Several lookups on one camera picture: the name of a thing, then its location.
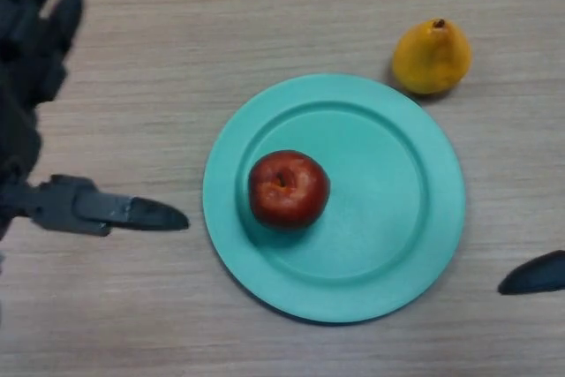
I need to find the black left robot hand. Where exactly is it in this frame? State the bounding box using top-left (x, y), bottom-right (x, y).
top-left (0, 0), bottom-right (190, 245)

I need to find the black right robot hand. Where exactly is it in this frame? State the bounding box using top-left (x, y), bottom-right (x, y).
top-left (497, 249), bottom-right (565, 297)

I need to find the red apple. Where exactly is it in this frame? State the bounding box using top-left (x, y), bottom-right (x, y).
top-left (247, 150), bottom-right (331, 231)

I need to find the green round plate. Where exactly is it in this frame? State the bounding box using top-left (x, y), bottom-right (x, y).
top-left (202, 72), bottom-right (467, 324)

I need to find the yellow pear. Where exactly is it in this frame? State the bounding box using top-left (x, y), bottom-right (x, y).
top-left (392, 18), bottom-right (473, 95)

